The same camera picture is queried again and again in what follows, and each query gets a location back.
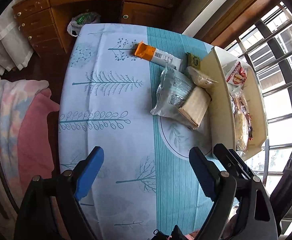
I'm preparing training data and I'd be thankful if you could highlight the yellow cracker tray packet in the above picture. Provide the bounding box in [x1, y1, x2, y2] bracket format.
[234, 111, 250, 153]

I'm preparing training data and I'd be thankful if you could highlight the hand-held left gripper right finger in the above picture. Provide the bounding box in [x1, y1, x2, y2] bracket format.
[189, 147, 279, 240]

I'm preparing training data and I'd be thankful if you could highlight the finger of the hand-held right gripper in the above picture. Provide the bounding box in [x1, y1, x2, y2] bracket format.
[213, 143, 255, 179]

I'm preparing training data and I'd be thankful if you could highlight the white plastic storage bin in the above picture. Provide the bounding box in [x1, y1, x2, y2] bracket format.
[200, 45, 269, 162]

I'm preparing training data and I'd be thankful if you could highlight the white curtain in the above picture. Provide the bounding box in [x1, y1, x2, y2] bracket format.
[0, 17, 33, 80]

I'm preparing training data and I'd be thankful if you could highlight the large foil snack packet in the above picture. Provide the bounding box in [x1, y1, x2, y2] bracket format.
[150, 65, 206, 130]

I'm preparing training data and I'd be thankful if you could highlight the pink and blue blanket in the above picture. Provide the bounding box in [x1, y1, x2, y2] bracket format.
[0, 79, 61, 230]

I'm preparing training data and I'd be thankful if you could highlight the clear barcode cake packet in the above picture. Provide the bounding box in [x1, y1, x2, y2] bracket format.
[232, 90, 252, 117]

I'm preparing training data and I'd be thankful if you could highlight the white plastic bag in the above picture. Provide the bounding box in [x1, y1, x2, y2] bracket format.
[68, 11, 101, 37]

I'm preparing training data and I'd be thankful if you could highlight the brown wooden window frame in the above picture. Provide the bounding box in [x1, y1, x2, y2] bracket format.
[201, 0, 279, 49]

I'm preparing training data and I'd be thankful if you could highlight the orange and white snack packet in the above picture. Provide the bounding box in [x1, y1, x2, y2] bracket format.
[134, 41, 184, 72]

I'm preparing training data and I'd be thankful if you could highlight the clear rice cake packet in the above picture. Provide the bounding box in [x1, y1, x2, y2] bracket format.
[186, 66, 219, 88]

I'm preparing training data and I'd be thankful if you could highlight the blue white printed tablecloth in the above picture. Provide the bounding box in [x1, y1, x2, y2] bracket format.
[58, 23, 239, 240]

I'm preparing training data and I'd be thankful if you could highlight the brown wooden desk with drawers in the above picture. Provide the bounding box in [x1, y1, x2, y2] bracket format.
[12, 0, 186, 58]

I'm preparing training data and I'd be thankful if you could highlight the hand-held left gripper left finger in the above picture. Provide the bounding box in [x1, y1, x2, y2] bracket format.
[14, 146, 104, 240]

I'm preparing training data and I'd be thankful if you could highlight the small green snack packet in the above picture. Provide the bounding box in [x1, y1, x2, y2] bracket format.
[185, 52, 202, 70]

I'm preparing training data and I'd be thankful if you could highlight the red and white snack packet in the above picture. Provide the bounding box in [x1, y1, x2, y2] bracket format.
[225, 61, 248, 85]

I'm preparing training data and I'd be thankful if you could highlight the window with steel grille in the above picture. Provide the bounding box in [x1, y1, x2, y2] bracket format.
[223, 1, 292, 230]

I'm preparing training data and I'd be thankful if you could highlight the cream wafer packet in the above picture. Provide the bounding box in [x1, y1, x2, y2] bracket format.
[178, 87, 212, 130]

